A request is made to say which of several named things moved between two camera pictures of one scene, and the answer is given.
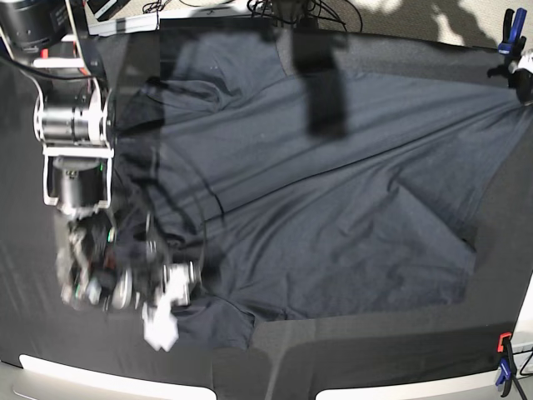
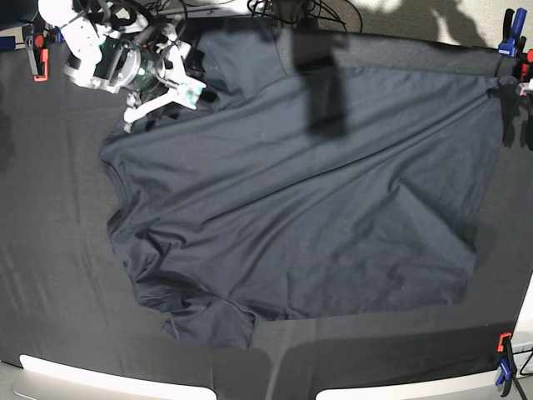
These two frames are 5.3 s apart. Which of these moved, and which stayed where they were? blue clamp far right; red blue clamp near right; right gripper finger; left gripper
Moved: left gripper; right gripper finger
Stayed: blue clamp far right; red blue clamp near right
